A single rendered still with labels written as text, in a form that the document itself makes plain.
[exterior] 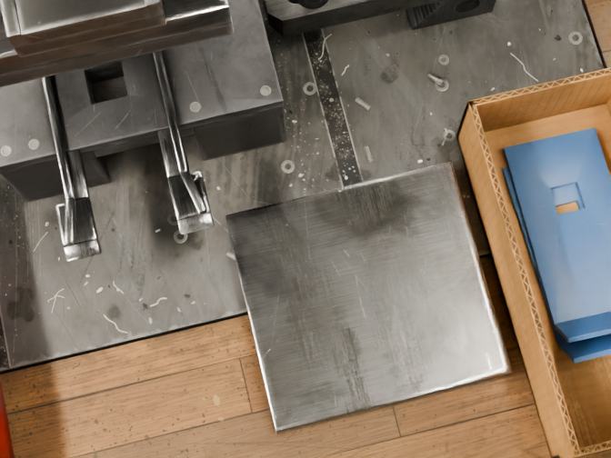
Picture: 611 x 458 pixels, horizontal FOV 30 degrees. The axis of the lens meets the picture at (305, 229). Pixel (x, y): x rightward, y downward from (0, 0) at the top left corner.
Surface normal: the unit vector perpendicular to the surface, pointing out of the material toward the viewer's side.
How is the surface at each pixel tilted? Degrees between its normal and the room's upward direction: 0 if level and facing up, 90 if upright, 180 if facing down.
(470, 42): 0
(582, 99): 90
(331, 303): 0
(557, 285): 0
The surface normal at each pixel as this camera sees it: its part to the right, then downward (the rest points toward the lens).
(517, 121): 0.24, 0.94
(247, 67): -0.01, -0.25
